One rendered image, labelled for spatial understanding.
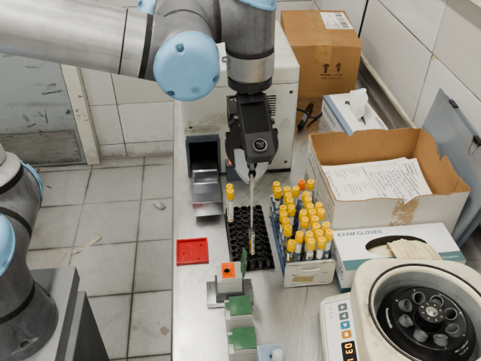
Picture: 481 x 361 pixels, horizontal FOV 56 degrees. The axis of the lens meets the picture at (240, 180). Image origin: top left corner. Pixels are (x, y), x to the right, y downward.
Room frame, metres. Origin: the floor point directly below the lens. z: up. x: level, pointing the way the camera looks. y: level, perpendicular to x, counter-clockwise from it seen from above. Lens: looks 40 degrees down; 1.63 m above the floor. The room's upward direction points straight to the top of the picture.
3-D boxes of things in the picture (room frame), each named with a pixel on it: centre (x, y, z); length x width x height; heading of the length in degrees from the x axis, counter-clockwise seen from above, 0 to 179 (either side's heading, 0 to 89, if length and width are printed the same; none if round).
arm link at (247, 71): (0.66, -0.01, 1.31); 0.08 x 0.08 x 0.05
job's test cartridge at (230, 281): (0.55, 0.02, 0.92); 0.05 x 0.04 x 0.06; 95
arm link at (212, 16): (0.63, 0.08, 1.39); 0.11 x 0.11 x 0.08; 9
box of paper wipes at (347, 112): (1.14, -0.33, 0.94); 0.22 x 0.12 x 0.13; 10
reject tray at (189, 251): (0.66, 0.10, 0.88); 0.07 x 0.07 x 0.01; 6
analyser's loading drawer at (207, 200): (0.86, 0.09, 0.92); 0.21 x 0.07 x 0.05; 6
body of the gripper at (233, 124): (0.67, -0.01, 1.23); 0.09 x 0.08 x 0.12; 7
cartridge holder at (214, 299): (0.55, 0.02, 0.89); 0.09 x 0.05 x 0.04; 95
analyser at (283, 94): (1.06, 0.01, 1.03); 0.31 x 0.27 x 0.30; 6
